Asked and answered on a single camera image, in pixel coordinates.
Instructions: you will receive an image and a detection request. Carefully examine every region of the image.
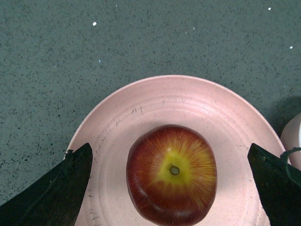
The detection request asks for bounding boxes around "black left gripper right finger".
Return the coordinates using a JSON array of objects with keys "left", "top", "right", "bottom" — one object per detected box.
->
[{"left": 247, "top": 143, "right": 301, "bottom": 226}]

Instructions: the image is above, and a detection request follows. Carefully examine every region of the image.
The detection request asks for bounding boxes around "pink round plate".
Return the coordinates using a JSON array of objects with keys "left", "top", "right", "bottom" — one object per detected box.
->
[{"left": 69, "top": 75, "right": 284, "bottom": 226}]

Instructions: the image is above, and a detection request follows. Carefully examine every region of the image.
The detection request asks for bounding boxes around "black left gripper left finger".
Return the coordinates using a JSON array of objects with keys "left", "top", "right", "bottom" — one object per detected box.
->
[{"left": 0, "top": 143, "right": 93, "bottom": 226}]

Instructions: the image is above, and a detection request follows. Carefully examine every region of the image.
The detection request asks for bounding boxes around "light pink bowl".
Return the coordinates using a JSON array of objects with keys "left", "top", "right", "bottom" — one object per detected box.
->
[{"left": 280, "top": 113, "right": 301, "bottom": 170}]

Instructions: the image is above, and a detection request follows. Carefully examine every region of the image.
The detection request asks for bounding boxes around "red apple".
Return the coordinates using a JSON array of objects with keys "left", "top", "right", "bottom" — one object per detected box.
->
[{"left": 126, "top": 124, "right": 217, "bottom": 226}]

